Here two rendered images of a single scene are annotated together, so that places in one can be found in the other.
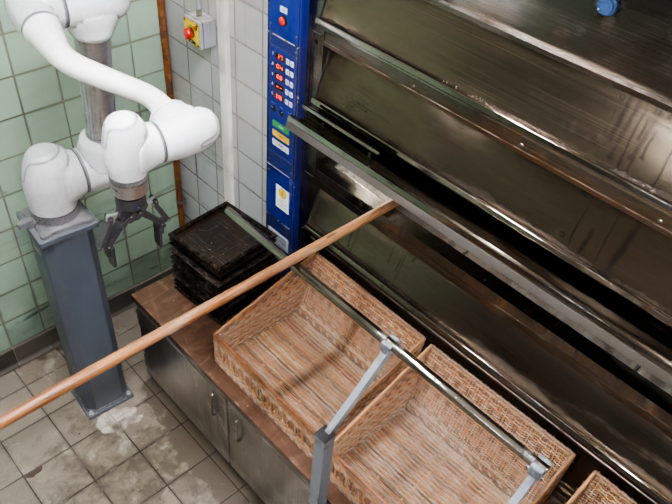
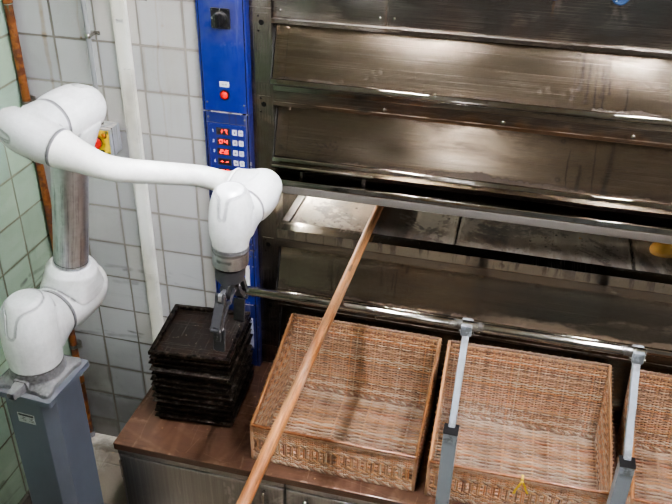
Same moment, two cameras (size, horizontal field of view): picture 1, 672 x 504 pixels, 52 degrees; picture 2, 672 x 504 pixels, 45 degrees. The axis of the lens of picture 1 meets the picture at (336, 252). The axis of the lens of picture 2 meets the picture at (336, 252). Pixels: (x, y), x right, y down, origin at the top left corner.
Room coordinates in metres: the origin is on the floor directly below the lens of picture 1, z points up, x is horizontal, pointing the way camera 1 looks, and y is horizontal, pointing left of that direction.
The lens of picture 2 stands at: (-0.25, 1.10, 2.56)
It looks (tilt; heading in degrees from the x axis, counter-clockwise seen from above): 31 degrees down; 331
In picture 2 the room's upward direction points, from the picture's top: 1 degrees clockwise
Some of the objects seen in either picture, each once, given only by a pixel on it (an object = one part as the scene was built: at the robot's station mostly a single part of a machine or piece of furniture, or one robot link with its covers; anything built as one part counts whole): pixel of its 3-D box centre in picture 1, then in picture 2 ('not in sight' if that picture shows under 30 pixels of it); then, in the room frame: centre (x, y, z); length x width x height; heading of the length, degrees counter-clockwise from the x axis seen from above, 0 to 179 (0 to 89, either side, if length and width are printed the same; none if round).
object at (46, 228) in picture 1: (49, 212); (33, 370); (1.76, 0.98, 1.03); 0.22 x 0.18 x 0.06; 134
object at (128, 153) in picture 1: (130, 143); (233, 213); (1.32, 0.50, 1.65); 0.13 x 0.11 x 0.16; 132
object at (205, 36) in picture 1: (199, 30); (102, 138); (2.34, 0.57, 1.46); 0.10 x 0.07 x 0.10; 47
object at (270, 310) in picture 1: (316, 349); (348, 396); (1.54, 0.03, 0.72); 0.56 x 0.49 x 0.28; 47
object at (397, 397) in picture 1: (443, 463); (520, 427); (1.15, -0.39, 0.72); 0.56 x 0.49 x 0.28; 48
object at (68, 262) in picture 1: (82, 315); (66, 491); (1.77, 0.96, 0.50); 0.21 x 0.21 x 1.00; 44
